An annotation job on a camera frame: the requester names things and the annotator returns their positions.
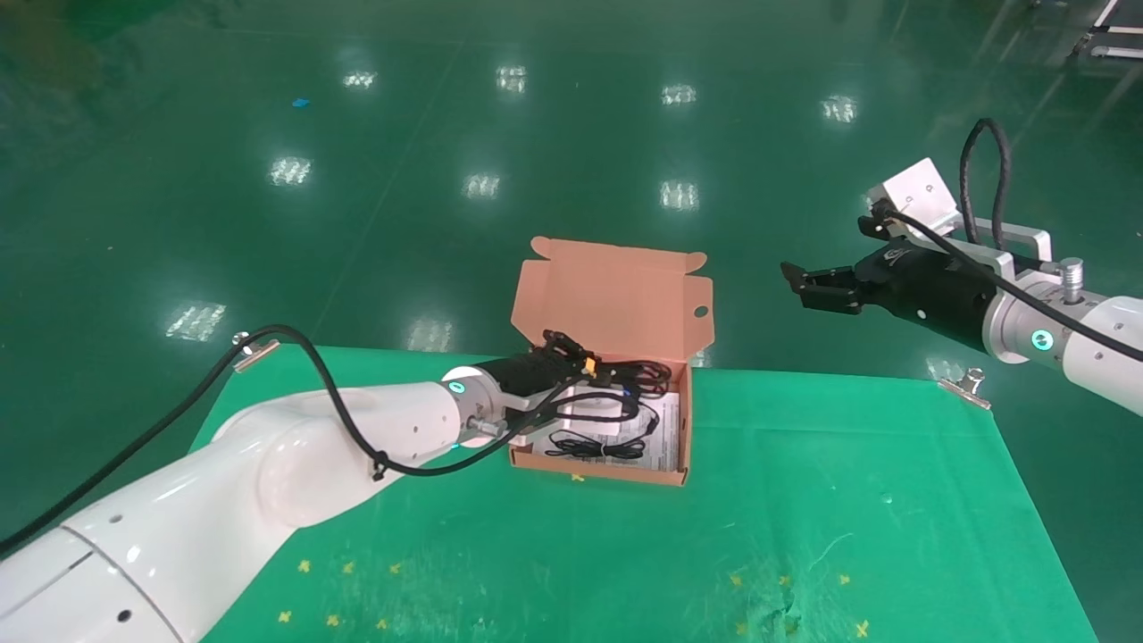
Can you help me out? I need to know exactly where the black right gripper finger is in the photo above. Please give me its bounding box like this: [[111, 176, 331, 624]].
[[800, 287, 866, 316], [780, 262, 859, 289]]

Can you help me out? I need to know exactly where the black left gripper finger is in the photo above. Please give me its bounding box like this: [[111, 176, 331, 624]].
[[540, 330, 596, 361]]

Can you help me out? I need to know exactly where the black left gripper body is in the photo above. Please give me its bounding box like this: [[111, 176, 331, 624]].
[[487, 350, 588, 405]]

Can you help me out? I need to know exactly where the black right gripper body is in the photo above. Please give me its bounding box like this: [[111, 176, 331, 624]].
[[853, 241, 998, 351]]

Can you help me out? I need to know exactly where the black data cable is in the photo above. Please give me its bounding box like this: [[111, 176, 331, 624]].
[[543, 406, 663, 462]]

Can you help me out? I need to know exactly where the orange cardboard box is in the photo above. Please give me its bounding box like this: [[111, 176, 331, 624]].
[[509, 237, 715, 488]]

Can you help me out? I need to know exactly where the silver binder clip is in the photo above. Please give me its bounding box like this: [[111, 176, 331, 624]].
[[938, 366, 993, 411], [232, 332, 281, 372]]

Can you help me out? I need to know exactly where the white printed paper sheet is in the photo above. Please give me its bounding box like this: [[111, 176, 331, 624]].
[[533, 391, 681, 472]]

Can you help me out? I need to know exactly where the green table mat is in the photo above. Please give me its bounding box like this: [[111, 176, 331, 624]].
[[188, 344, 1099, 643]]

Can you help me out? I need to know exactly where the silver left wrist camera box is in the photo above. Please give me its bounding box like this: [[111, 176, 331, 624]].
[[513, 393, 637, 447]]

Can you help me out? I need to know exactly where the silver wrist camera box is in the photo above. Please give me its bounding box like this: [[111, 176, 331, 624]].
[[513, 393, 637, 447], [864, 158, 964, 240]]

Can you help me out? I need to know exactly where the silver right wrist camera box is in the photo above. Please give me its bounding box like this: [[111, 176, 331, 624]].
[[864, 158, 964, 240]]

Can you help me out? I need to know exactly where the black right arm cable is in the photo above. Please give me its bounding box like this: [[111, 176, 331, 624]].
[[880, 118, 1143, 363]]

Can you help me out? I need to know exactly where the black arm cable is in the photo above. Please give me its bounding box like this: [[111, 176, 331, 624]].
[[0, 324, 640, 556], [880, 118, 1143, 363]]

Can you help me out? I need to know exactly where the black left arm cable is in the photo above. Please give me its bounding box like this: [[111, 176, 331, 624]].
[[0, 324, 640, 556]]

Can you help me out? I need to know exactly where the metal frame structure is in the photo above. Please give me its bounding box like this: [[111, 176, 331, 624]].
[[1067, 0, 1143, 62]]

